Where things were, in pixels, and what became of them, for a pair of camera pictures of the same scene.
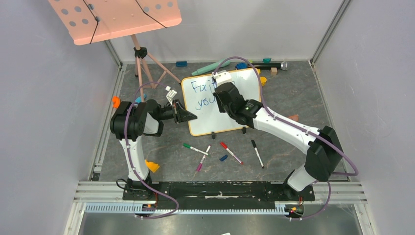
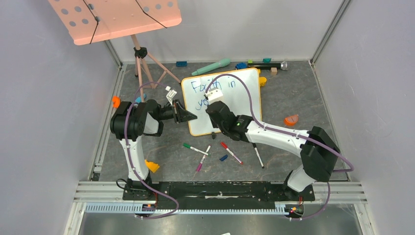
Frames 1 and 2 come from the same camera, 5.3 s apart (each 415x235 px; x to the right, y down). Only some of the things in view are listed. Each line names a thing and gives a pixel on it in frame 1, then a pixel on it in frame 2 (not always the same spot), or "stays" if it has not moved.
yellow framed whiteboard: [201, 101] stays
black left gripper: [179, 113] stays
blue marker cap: [223, 158] stays
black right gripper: [223, 89] -> [213, 108]
